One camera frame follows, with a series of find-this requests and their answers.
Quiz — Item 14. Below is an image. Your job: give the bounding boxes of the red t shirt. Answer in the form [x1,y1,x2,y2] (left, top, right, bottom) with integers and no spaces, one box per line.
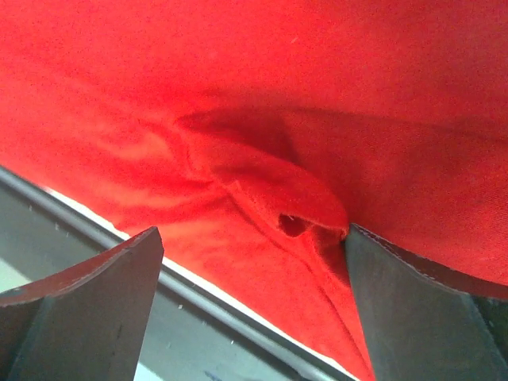
[1,1,507,380]

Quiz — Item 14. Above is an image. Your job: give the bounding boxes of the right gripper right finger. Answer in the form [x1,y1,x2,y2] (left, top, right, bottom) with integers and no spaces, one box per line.
[344,225,507,380]

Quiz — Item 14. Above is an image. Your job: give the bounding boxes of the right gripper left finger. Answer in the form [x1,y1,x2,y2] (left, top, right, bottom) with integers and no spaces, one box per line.
[1,227,164,380]

